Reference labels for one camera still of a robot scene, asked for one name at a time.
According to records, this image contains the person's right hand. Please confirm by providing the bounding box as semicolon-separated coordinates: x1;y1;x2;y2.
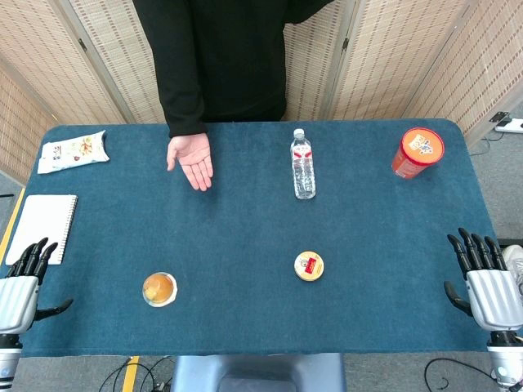
166;132;214;192

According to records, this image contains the robot left five-finger hand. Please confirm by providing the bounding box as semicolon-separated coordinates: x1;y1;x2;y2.
0;237;74;334

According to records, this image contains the robot right five-finger hand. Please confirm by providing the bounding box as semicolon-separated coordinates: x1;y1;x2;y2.
444;227;523;332

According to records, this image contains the orange fruit jelly cup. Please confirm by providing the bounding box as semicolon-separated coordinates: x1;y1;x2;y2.
141;271;179;308

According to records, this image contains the person's black-sleeved right forearm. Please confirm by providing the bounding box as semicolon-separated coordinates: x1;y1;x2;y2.
132;0;209;139

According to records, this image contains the person's black-clothed torso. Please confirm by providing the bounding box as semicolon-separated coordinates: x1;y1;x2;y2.
187;0;337;123

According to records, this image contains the white sneaker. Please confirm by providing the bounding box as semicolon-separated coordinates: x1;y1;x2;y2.
501;244;523;296

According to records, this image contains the white spiral notebook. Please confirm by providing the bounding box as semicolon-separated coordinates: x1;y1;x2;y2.
4;194;78;266

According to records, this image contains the blue tablecloth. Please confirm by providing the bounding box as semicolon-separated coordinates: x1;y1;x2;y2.
16;118;502;359

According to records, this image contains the clear plastic water bottle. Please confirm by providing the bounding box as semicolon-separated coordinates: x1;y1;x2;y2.
289;128;317;201

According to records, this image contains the white snack bag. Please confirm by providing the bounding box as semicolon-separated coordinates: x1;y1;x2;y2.
37;130;110;176

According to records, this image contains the woven folding screen panel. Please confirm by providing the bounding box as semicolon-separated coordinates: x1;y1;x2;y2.
402;0;523;149
326;0;471;122
0;0;127;126
283;0;357;122
0;65;56;185
67;0;169;125

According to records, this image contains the round yellow tin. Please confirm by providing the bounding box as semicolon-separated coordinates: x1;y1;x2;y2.
293;250;327;283

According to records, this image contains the red snack tub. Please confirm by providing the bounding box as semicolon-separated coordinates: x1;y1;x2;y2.
391;127;445;180

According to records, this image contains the white power strip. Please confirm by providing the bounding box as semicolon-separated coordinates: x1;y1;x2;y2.
494;118;523;135

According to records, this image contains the black floor cable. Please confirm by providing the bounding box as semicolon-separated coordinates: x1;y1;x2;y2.
97;354;175;392
468;131;502;157
422;357;494;392

